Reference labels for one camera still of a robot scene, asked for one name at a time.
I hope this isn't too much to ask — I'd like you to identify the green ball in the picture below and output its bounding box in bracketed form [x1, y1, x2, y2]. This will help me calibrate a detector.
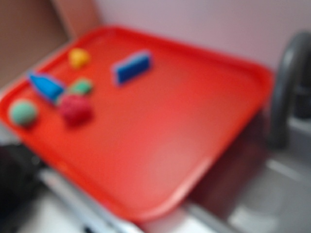
[8, 100, 38, 127]

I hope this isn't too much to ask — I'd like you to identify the red toy fruit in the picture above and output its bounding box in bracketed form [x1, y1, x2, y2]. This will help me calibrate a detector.
[58, 94, 93, 126]

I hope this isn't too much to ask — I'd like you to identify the blue bottle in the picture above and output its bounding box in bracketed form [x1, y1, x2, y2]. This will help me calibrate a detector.
[27, 72, 65, 105]

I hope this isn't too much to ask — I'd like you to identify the black object at left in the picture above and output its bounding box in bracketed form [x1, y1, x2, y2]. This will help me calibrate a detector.
[0, 144, 44, 226]

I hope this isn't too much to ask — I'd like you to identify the yellow toy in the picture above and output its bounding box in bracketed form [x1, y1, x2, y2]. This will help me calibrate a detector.
[68, 48, 91, 69]

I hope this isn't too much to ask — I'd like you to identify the red plastic tray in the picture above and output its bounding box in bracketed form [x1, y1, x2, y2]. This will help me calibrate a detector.
[0, 27, 273, 223]

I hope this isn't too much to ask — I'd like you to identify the green flat toy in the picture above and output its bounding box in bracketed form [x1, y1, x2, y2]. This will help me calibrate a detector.
[68, 78, 93, 95]

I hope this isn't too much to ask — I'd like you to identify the blue sponge block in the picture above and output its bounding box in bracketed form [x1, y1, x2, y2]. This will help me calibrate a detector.
[111, 50, 152, 86]

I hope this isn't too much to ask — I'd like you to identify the grey toy sink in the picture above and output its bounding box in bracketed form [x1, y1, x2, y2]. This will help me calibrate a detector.
[142, 115, 311, 233]

